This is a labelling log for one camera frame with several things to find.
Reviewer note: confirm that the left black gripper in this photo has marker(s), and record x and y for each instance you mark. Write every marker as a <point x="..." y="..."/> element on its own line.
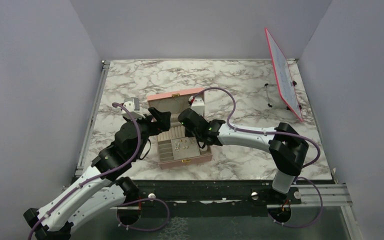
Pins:
<point x="163" y="122"/>

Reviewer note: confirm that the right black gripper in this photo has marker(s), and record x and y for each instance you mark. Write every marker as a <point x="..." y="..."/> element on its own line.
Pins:
<point x="188" y="134"/>

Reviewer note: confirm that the pink jewelry box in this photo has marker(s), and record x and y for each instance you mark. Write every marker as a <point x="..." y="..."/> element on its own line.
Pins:
<point x="174" y="147"/>

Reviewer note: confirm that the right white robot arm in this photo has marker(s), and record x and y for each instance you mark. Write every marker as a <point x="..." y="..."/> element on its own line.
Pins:
<point x="287" y="148"/>

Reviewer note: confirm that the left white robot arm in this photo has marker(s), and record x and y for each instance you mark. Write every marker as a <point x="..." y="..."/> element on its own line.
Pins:
<point x="102" y="185"/>

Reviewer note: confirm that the black metal base rail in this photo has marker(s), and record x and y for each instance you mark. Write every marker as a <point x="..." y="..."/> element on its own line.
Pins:
<point x="196" y="198"/>

